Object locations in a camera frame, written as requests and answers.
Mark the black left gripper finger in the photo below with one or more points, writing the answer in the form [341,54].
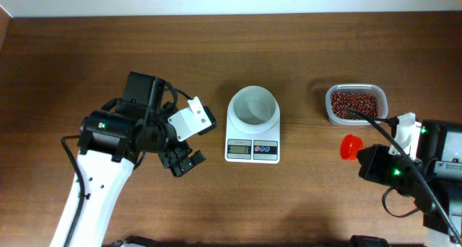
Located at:
[173,157]
[192,161]

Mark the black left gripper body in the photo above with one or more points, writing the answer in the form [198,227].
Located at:
[167,139]

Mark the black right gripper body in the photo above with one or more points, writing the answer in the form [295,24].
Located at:
[366,159]

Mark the red plastic measuring scoop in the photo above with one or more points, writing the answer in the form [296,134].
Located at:
[350,146]

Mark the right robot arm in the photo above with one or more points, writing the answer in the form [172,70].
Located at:
[432,177]

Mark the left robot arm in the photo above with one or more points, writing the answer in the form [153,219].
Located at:
[113,142]

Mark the white digital kitchen scale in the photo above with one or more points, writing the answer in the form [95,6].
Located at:
[254,137]

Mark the red beans in container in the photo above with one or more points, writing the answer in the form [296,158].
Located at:
[365,103]

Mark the clear plastic bean container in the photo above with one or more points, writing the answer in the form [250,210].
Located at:
[360,88]

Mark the white round bowl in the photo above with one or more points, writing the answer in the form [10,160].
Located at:
[254,106]

